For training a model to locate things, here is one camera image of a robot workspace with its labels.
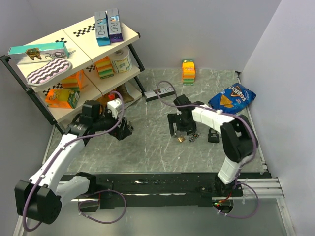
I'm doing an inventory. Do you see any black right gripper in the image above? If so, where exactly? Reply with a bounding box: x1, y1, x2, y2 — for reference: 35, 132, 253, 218
168, 112, 197, 136

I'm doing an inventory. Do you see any small brass padlock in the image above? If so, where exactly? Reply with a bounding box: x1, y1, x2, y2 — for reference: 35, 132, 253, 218
174, 131, 185, 143

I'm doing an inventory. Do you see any black padlock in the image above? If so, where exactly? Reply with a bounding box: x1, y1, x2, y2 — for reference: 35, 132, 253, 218
208, 128, 220, 144

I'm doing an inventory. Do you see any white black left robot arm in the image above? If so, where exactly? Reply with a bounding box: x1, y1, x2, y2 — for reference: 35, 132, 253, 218
14, 98, 133, 224

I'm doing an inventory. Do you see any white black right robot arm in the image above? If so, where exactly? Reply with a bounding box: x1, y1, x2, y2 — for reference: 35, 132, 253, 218
167, 95, 258, 196

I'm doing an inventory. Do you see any silver toothpaste box on table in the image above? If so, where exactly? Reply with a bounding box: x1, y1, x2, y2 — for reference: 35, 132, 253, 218
144, 86, 175, 102

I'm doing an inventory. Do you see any brown pouch bottom shelf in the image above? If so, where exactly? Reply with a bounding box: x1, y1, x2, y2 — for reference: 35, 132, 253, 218
117, 83, 137, 104

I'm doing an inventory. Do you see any orange box bottom shelf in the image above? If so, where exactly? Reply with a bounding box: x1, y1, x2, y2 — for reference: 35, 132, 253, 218
97, 93, 111, 107

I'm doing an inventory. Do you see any sponge pack on table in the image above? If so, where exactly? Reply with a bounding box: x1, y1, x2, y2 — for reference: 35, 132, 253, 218
182, 59, 195, 85

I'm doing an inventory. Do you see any blue Doritos chip bag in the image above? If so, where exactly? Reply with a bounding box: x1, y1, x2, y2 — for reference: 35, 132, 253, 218
208, 83, 256, 115

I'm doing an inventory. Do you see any sponge pack middle shelf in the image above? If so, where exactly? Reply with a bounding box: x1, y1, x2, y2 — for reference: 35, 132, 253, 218
94, 57, 114, 79

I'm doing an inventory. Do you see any toilet paper roll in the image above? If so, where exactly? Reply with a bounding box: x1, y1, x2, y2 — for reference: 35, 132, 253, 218
109, 47, 132, 73

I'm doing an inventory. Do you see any orange sponge pack left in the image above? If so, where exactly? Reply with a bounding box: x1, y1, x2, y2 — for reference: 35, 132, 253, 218
62, 70, 84, 91

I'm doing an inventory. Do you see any beige black shelf rack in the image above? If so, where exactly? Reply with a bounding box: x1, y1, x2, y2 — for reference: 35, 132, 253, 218
0, 17, 145, 133

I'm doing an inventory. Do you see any orange green snack box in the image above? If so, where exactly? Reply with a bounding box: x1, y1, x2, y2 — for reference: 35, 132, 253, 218
45, 89, 80, 109

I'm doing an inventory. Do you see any pink grey striped sponge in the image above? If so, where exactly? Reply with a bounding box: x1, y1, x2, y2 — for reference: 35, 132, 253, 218
26, 58, 72, 87

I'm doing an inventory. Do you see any blue toothpaste box standing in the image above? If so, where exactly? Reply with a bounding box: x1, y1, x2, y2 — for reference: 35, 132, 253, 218
94, 11, 111, 46

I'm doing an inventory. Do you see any teal toothpaste box lying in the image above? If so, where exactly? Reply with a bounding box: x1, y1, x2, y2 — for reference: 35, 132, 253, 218
8, 42, 69, 64

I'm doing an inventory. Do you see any purple toothpaste box standing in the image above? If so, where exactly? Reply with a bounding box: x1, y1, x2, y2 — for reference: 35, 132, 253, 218
107, 8, 124, 43

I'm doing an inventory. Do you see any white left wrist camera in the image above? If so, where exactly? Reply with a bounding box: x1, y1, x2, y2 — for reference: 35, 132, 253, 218
107, 98, 123, 118

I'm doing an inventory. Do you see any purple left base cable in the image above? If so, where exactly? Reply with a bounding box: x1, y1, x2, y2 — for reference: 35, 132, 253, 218
77, 189, 128, 225

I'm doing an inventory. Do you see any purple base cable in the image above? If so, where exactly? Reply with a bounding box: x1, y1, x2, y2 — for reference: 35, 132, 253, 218
77, 189, 128, 225
213, 181, 259, 220

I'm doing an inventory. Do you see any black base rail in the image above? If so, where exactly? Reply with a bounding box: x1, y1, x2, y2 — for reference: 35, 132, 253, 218
75, 172, 243, 209

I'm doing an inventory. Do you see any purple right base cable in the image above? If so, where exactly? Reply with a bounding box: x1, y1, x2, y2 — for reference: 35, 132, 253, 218
213, 181, 259, 220

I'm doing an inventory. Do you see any aluminium extrusion rail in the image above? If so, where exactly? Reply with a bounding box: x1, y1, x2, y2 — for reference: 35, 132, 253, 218
239, 178, 284, 199

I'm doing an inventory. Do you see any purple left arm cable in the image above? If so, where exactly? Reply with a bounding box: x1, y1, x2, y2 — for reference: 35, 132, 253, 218
22, 90, 125, 232

